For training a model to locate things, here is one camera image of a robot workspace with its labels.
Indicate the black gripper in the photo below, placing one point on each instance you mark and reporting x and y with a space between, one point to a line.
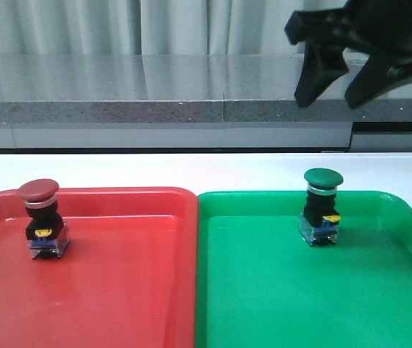
378 28

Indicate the green mushroom push button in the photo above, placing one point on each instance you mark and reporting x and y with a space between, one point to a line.
319 220

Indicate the red mushroom push button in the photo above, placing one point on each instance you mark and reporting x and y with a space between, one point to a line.
47 233

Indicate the green plastic tray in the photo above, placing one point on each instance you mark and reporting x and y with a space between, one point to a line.
259 284

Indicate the red plastic tray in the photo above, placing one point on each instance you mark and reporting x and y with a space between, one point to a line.
127 278

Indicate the grey stone counter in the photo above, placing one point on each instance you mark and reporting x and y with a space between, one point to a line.
188 103

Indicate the white pleated curtain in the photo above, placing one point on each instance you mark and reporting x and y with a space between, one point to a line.
150 27

